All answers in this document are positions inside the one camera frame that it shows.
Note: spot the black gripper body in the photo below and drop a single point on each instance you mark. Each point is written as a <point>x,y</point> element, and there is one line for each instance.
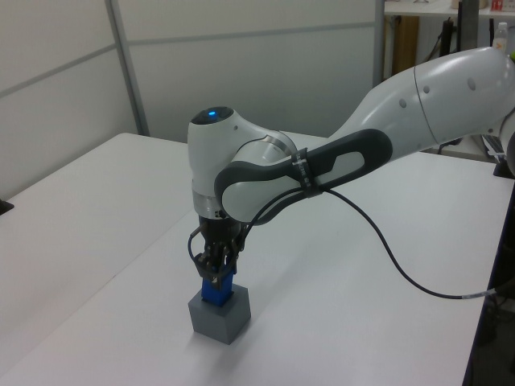
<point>217,231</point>

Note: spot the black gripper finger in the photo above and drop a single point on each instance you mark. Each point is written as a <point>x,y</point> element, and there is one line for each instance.
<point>232,259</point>
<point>211,269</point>

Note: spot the blue block with knob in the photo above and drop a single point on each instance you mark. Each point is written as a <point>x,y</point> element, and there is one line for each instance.
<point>213,295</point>

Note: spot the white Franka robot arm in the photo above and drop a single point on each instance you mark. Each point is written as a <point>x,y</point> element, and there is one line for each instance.
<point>442,100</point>

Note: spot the black table edge bracket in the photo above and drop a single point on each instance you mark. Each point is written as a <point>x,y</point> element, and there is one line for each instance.
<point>5,207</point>

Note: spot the black clamp base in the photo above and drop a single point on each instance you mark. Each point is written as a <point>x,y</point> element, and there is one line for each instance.
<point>503,169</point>

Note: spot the clear plastic bottle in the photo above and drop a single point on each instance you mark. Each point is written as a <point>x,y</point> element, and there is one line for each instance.
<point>501,36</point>

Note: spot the brown cardboard box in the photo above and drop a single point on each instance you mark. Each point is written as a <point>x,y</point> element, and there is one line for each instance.
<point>405,44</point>

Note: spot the grey partition post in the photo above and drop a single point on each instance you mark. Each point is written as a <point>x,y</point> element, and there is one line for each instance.
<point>128,72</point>
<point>378,40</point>

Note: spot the grey hollow cuboid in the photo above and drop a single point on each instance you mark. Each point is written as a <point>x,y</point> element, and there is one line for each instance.
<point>219,321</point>

